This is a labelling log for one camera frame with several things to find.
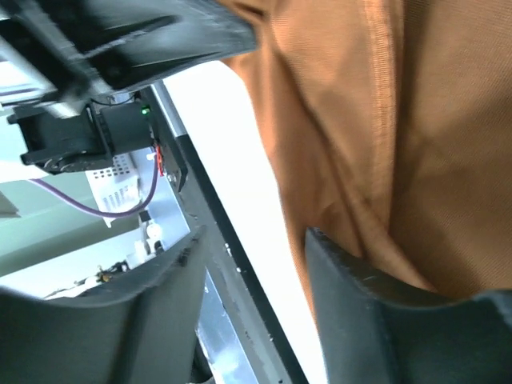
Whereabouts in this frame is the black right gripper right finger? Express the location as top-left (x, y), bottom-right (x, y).
top-left (305, 228), bottom-right (511, 383)

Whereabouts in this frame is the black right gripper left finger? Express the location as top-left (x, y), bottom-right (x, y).
top-left (1, 230), bottom-right (205, 383)

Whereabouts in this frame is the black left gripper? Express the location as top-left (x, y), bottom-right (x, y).
top-left (1, 1), bottom-right (256, 104)

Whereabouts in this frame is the orange cloth napkin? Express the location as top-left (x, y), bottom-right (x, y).
top-left (226, 1), bottom-right (511, 298)

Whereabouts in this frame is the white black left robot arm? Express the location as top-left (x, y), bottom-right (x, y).
top-left (1, 1), bottom-right (256, 174)

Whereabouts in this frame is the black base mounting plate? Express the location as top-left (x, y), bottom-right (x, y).
top-left (140, 82), bottom-right (307, 383)

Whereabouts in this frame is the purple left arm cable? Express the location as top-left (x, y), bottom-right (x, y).
top-left (27, 154), bottom-right (160, 219)

